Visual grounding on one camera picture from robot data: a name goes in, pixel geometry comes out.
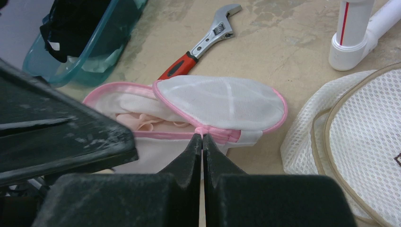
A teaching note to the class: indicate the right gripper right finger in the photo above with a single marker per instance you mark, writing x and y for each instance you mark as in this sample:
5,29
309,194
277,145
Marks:
234,198

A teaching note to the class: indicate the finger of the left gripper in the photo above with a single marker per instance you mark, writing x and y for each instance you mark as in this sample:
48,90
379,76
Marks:
44,132

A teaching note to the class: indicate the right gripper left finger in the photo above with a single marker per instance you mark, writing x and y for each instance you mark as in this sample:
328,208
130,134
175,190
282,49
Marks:
169,198

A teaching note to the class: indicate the light pink bra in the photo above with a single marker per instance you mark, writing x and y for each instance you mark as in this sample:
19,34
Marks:
144,122

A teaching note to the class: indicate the teal plastic bin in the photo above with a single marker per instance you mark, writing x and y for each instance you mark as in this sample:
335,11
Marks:
113,30

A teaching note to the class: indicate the black bra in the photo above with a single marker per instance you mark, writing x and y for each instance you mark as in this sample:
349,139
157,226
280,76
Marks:
69,25

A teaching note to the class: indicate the white PVC pipe rack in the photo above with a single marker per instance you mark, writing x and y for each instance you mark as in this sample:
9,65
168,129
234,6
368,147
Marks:
358,31

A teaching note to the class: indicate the red handled adjustable wrench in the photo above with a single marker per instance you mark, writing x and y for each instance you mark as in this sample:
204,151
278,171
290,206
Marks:
220,30

